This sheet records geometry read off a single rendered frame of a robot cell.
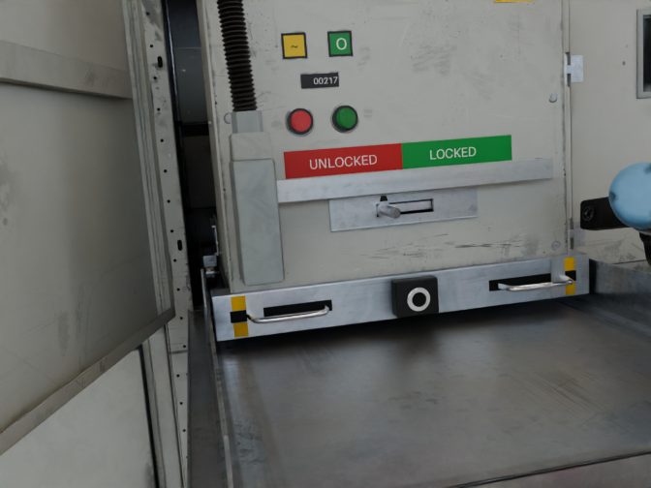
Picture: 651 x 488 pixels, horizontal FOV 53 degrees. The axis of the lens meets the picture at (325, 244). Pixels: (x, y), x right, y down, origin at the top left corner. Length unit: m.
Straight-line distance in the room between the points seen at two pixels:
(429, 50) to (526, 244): 0.30
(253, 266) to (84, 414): 0.53
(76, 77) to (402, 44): 0.42
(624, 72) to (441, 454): 0.94
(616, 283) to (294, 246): 0.44
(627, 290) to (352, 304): 0.37
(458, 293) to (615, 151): 0.53
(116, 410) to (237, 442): 0.58
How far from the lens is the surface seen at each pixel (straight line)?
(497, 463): 0.57
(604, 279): 1.01
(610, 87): 1.34
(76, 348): 0.89
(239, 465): 0.58
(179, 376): 1.18
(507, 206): 0.96
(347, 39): 0.89
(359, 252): 0.89
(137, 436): 1.20
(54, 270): 0.85
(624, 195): 0.84
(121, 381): 1.16
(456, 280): 0.93
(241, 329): 0.87
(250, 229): 0.75
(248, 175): 0.74
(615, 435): 0.63
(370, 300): 0.89
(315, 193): 0.83
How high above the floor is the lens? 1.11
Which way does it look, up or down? 9 degrees down
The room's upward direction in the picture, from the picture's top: 4 degrees counter-clockwise
